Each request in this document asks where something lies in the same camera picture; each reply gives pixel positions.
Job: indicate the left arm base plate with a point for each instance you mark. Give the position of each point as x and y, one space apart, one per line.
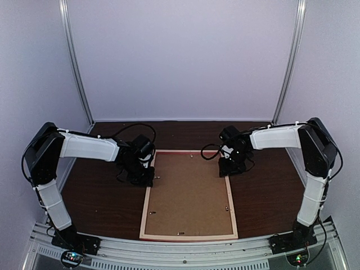
82 244

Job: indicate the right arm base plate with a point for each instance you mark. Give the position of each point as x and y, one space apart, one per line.
287 242

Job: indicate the aluminium front rail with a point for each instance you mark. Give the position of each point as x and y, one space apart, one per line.
247 253

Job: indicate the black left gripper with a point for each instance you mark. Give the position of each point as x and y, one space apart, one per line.
145 181

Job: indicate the left aluminium corner post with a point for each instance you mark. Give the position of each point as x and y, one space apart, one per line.
65 17

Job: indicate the round led board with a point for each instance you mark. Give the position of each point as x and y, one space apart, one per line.
297 259
71 258

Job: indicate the red wooden picture frame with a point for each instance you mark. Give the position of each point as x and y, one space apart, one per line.
230 202

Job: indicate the aluminium corner post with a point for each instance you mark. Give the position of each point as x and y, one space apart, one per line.
294 49
65 17

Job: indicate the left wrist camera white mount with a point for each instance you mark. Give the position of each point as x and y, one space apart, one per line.
146 161

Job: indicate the right aluminium corner post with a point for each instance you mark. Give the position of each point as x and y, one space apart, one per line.
294 49

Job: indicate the right round led board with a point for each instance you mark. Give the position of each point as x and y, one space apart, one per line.
297 259

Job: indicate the left round led board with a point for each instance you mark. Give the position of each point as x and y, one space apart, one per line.
71 258

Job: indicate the brown backing board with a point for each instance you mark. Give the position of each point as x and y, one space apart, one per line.
188 194

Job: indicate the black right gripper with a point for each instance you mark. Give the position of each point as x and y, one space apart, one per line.
225 170

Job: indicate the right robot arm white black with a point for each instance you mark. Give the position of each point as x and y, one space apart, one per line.
318 149

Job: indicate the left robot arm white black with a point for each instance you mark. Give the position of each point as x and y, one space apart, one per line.
52 143

